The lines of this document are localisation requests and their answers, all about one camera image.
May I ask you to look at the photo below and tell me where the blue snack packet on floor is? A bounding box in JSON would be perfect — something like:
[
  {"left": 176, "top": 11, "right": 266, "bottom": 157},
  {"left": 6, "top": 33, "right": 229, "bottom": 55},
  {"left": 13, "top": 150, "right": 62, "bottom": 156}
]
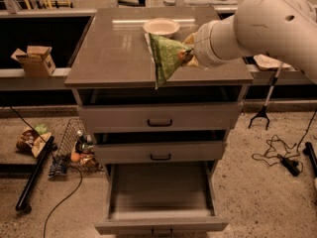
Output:
[{"left": 48, "top": 157, "right": 67, "bottom": 179}]

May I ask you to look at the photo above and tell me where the top grey drawer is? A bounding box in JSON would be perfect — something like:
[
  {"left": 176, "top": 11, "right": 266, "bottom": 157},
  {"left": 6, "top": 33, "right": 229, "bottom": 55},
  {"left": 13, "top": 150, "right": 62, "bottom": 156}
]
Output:
[{"left": 78, "top": 103, "right": 242, "bottom": 133}]

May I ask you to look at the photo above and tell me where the black floor cable left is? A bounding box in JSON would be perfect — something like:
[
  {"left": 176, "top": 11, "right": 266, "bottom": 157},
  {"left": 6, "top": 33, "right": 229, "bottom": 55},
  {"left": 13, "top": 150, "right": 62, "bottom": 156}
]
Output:
[{"left": 0, "top": 96, "right": 84, "bottom": 238}]

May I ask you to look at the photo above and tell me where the grey drawer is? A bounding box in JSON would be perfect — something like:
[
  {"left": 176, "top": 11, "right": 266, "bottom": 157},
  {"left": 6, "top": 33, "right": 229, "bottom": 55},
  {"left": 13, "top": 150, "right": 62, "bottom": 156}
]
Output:
[
  {"left": 78, "top": 103, "right": 242, "bottom": 133},
  {"left": 94, "top": 141, "right": 226, "bottom": 164},
  {"left": 95, "top": 162, "right": 228, "bottom": 236}
]

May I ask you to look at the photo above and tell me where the white takeout clamshell container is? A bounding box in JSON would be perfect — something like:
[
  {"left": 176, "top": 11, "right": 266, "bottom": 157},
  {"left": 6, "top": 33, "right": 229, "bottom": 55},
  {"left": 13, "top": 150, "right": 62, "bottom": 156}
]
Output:
[{"left": 254, "top": 55, "right": 290, "bottom": 70}]

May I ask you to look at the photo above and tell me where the white paper bowl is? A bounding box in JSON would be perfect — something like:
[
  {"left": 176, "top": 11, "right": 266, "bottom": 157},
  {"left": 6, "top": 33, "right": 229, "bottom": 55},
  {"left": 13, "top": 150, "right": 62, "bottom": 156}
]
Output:
[{"left": 143, "top": 18, "right": 180, "bottom": 38}]

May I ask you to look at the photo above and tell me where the open cardboard box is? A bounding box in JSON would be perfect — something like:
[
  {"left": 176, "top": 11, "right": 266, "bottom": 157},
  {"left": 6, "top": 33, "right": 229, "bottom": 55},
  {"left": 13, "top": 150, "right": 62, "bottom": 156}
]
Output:
[{"left": 11, "top": 46, "right": 55, "bottom": 77}]

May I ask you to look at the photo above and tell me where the grey drawer cabinet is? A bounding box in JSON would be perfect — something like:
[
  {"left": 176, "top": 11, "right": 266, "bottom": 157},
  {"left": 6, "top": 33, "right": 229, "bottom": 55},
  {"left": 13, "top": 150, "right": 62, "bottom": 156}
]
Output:
[{"left": 64, "top": 5, "right": 255, "bottom": 236}]

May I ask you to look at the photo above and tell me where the reacher grabber tool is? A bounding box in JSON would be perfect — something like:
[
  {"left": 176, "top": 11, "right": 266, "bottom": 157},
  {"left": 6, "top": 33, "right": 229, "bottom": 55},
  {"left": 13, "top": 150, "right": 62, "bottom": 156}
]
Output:
[{"left": 248, "top": 62, "right": 283, "bottom": 129}]

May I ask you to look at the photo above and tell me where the middle grey drawer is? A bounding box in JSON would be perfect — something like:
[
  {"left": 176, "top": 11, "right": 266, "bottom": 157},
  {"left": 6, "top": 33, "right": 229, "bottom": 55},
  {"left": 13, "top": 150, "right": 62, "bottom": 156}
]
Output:
[{"left": 94, "top": 141, "right": 226, "bottom": 164}]

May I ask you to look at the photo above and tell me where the bottom grey drawer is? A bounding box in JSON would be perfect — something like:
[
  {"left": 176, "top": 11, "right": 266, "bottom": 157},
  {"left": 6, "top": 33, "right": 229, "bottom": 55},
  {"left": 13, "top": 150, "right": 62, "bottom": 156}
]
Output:
[{"left": 95, "top": 162, "right": 228, "bottom": 236}]

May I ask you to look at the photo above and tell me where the black pole right floor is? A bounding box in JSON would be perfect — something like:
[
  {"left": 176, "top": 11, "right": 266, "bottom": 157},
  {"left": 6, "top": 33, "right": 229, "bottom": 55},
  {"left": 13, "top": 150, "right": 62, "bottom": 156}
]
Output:
[{"left": 303, "top": 142, "right": 317, "bottom": 178}]

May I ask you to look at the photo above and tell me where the brown snack bag on floor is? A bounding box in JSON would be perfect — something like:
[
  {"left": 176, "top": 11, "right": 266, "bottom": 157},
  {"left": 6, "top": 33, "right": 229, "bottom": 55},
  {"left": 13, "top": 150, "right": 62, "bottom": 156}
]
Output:
[{"left": 16, "top": 124, "right": 52, "bottom": 158}]

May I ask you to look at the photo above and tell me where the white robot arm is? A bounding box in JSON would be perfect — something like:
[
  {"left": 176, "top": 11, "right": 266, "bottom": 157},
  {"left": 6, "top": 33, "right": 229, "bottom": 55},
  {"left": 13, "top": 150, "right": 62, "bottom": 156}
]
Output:
[{"left": 177, "top": 0, "right": 317, "bottom": 83}]

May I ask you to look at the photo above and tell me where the black pole on floor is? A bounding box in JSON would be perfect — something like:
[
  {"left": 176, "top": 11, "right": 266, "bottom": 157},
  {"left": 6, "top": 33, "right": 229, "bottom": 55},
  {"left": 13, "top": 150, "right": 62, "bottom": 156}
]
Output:
[{"left": 15, "top": 136, "right": 54, "bottom": 213}]

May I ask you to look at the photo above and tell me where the black power adapter with cable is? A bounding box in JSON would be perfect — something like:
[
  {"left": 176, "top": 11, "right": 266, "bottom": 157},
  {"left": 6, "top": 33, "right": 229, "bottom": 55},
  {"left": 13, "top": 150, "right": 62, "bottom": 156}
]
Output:
[{"left": 251, "top": 109, "right": 317, "bottom": 178}]

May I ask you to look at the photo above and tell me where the wire basket with groceries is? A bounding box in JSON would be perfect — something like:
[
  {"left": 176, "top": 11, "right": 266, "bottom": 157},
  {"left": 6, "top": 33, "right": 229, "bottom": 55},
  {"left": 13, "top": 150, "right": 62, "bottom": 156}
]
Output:
[{"left": 54, "top": 118, "right": 103, "bottom": 173}]

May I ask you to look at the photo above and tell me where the green jalapeno chip bag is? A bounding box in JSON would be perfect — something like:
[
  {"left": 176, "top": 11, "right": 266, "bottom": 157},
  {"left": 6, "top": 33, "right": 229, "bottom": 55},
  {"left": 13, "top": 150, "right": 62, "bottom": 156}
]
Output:
[{"left": 145, "top": 33, "right": 184, "bottom": 88}]

